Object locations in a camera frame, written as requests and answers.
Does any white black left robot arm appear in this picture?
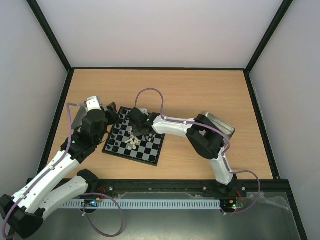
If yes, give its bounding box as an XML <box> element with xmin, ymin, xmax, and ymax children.
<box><xmin>0</xmin><ymin>100</ymin><xmax>119</xmax><ymax>239</ymax></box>

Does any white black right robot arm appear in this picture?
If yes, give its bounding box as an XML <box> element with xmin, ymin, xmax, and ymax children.
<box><xmin>127</xmin><ymin>107</ymin><xmax>237</xmax><ymax>196</ymax></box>

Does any black white chess board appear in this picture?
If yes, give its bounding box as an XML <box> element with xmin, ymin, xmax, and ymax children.
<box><xmin>102</xmin><ymin>106</ymin><xmax>165</xmax><ymax>166</ymax></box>

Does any silver metal tray left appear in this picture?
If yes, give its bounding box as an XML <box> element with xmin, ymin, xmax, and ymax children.
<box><xmin>71</xmin><ymin>105</ymin><xmax>87</xmax><ymax>133</ymax></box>

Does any silver metal tray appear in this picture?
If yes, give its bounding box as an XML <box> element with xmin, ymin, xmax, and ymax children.
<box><xmin>204</xmin><ymin>112</ymin><xmax>236</xmax><ymax>140</ymax></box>
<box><xmin>71</xmin><ymin>105</ymin><xmax>87</xmax><ymax>133</ymax></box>

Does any silver metal tray right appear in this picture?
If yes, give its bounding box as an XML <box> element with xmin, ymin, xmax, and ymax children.
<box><xmin>204</xmin><ymin>112</ymin><xmax>236</xmax><ymax>140</ymax></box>

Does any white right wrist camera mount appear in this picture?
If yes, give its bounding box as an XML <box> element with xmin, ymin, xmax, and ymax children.
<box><xmin>139</xmin><ymin>108</ymin><xmax>148</xmax><ymax>115</ymax></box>

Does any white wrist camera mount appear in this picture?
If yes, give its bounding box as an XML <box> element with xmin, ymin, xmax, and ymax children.
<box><xmin>139</xmin><ymin>108</ymin><xmax>148</xmax><ymax>115</ymax></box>
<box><xmin>84</xmin><ymin>96</ymin><xmax>102</xmax><ymax>111</ymax></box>

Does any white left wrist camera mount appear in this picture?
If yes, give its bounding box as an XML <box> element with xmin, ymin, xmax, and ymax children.
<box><xmin>84</xmin><ymin>96</ymin><xmax>102</xmax><ymax>111</ymax></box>

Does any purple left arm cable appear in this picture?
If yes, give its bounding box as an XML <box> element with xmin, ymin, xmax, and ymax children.
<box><xmin>1</xmin><ymin>101</ymin><xmax>125</xmax><ymax>237</ymax></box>

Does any light blue cable duct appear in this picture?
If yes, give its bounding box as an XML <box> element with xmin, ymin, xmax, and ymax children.
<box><xmin>60</xmin><ymin>199</ymin><xmax>221</xmax><ymax>210</ymax></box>

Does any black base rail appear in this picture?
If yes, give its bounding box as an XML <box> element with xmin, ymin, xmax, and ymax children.
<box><xmin>26</xmin><ymin>177</ymin><xmax>291</xmax><ymax>201</ymax></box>

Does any black enclosure frame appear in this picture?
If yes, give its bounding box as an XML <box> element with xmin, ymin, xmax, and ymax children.
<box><xmin>4</xmin><ymin>0</ymin><xmax>308</xmax><ymax>240</ymax></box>

